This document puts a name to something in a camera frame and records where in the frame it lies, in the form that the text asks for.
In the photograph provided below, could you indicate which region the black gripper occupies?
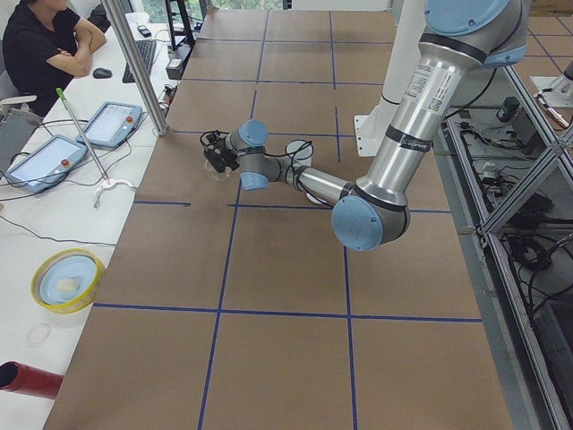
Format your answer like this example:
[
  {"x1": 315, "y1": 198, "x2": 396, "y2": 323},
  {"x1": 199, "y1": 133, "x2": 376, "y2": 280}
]
[{"x1": 203, "y1": 139, "x2": 239, "y2": 172}]

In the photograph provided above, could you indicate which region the white enamel cup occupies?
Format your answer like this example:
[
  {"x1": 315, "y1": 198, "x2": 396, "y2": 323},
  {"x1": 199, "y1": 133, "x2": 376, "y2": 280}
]
[{"x1": 286, "y1": 140, "x2": 314, "y2": 167}]

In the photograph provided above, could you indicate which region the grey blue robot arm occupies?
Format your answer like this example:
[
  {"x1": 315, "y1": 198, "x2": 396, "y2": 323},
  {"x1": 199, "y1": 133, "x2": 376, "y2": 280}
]
[{"x1": 200, "y1": 1, "x2": 530, "y2": 251}]

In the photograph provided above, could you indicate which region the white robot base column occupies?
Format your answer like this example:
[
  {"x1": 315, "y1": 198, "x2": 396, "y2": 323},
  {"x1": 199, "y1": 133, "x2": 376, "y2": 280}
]
[{"x1": 354, "y1": 0, "x2": 426, "y2": 158}]

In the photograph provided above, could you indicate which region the black power adapter box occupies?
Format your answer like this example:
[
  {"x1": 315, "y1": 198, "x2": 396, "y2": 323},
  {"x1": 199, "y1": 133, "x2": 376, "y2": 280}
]
[{"x1": 166, "y1": 44, "x2": 192, "y2": 81}]

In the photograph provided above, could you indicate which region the far blue teach pendant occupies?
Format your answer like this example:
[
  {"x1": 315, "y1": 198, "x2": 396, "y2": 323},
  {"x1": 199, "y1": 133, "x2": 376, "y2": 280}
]
[{"x1": 82, "y1": 101, "x2": 142, "y2": 150}]

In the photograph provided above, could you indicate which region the blue teach pendant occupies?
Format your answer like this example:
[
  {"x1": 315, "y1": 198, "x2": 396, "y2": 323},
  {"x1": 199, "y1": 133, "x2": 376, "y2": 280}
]
[
  {"x1": 82, "y1": 101, "x2": 142, "y2": 150},
  {"x1": 5, "y1": 134, "x2": 88, "y2": 194}
]

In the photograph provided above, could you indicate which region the black keyboard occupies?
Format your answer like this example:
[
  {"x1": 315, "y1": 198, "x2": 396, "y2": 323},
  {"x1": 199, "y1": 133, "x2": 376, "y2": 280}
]
[{"x1": 122, "y1": 39, "x2": 158, "y2": 84}]

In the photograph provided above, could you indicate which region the brown paper table cover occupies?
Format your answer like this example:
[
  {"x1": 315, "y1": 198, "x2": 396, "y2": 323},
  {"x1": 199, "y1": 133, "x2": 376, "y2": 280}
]
[{"x1": 46, "y1": 11, "x2": 512, "y2": 429}]

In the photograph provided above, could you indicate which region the black computer mouse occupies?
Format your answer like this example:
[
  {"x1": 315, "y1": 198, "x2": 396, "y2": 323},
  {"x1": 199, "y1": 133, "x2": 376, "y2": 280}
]
[{"x1": 92, "y1": 67, "x2": 113, "y2": 80}]

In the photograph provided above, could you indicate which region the near blue teach pendant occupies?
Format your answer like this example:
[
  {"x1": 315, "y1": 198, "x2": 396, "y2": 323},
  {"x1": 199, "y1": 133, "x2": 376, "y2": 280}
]
[{"x1": 5, "y1": 134, "x2": 88, "y2": 194}]

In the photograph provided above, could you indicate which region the silver reach grabber stick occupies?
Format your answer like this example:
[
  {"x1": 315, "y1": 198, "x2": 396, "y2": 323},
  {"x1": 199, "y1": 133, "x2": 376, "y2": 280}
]
[{"x1": 56, "y1": 87, "x2": 136, "y2": 209}]

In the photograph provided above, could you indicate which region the blue plate with food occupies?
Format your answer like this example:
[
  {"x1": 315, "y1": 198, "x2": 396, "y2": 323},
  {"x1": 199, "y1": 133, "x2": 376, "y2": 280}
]
[{"x1": 39, "y1": 255, "x2": 98, "y2": 305}]

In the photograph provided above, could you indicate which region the yellow tape roll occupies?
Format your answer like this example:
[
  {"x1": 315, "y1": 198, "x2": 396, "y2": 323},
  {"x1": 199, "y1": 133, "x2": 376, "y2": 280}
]
[{"x1": 30, "y1": 248, "x2": 106, "y2": 314}]

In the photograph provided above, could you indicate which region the person in black shirt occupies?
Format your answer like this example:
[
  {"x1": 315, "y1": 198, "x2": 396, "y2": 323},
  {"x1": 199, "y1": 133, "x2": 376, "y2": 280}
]
[{"x1": 3, "y1": 0, "x2": 107, "y2": 116}]

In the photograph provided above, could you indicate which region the red cylinder tube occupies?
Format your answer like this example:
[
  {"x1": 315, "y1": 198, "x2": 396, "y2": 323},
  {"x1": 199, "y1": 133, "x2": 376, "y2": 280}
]
[{"x1": 1, "y1": 361, "x2": 64, "y2": 400}]

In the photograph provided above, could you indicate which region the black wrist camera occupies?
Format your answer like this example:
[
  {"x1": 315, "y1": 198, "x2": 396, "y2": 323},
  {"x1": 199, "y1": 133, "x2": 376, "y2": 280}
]
[{"x1": 200, "y1": 130, "x2": 227, "y2": 147}]

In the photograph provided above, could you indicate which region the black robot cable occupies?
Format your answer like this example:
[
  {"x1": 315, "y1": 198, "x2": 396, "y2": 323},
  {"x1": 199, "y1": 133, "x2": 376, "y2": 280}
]
[{"x1": 232, "y1": 139, "x2": 341, "y2": 210}]

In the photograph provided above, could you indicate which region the aluminium frame post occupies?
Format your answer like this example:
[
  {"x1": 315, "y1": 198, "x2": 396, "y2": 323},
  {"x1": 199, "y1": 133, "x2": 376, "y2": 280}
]
[{"x1": 101, "y1": 0, "x2": 168, "y2": 136}]

